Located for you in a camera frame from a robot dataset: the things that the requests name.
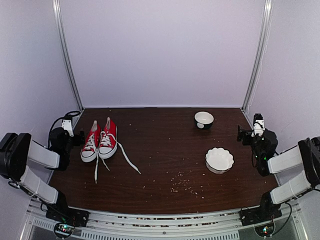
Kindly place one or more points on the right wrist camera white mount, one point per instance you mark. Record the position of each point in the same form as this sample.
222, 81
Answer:
258, 125

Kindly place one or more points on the aluminium corner post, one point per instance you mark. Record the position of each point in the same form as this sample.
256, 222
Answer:
65, 53
261, 47

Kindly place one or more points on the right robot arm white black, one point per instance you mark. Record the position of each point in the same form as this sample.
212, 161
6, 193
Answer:
263, 143

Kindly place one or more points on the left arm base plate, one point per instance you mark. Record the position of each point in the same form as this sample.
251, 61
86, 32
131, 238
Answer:
73, 217

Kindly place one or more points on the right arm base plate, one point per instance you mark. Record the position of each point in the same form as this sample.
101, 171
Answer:
252, 216

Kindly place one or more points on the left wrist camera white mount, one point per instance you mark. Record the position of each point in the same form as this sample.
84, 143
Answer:
67, 124

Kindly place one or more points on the left aluminium corner post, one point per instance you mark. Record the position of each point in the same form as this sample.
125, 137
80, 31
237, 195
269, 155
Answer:
65, 53

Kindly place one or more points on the white scalloped ceramic bowl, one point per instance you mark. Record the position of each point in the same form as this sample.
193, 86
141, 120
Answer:
219, 160

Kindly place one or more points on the right aluminium corner post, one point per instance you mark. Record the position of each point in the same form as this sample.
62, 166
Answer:
261, 47

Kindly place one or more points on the red canvas sneaker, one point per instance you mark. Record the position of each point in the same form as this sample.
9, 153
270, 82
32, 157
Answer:
109, 144
89, 151

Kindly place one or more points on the aluminium front rail frame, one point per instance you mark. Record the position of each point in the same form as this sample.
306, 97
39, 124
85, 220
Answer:
219, 225

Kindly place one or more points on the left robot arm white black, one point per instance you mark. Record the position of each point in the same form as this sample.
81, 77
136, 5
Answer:
15, 152

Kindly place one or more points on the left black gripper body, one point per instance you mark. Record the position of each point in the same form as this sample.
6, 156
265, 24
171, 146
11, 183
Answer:
78, 142

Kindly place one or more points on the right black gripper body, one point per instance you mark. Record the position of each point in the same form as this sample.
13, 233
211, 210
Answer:
247, 133

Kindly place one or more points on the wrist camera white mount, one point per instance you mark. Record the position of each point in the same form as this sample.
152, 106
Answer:
67, 124
258, 125

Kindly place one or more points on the black bowl white inside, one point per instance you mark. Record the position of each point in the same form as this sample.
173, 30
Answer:
203, 120

